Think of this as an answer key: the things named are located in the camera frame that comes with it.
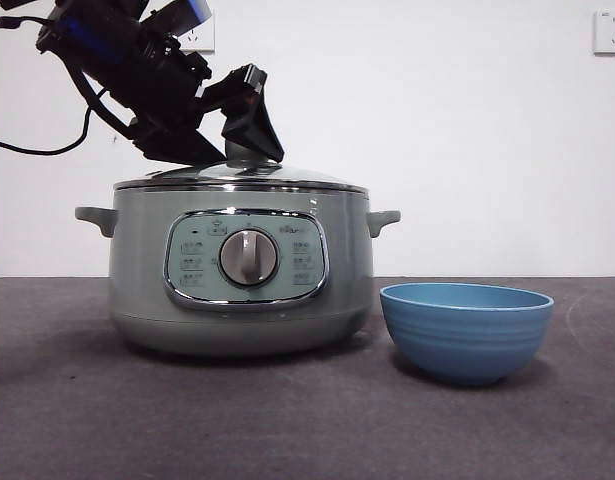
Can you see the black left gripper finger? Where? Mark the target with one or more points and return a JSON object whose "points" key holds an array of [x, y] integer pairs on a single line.
{"points": [[252, 125], [177, 145]]}

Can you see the glass lid with green knob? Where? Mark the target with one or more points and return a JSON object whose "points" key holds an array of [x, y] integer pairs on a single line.
{"points": [[297, 175]]}

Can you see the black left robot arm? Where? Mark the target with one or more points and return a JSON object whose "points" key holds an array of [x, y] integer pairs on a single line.
{"points": [[127, 65]]}

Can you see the pale green electric steamer pot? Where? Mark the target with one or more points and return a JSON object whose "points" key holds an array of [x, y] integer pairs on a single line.
{"points": [[147, 280]]}

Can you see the blue ribbed bowl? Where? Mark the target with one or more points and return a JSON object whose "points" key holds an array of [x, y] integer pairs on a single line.
{"points": [[467, 345]]}

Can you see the white wall socket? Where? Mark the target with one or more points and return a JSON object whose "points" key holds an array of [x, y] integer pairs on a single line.
{"points": [[612, 32], [204, 42]]}

